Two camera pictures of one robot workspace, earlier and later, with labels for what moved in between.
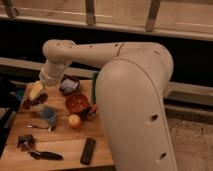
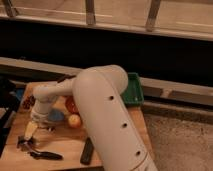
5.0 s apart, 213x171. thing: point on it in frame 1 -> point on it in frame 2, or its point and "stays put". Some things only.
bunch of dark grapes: [27, 103] stays put
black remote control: [87, 151] stays put
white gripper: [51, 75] -> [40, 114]
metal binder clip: [25, 142] stays put
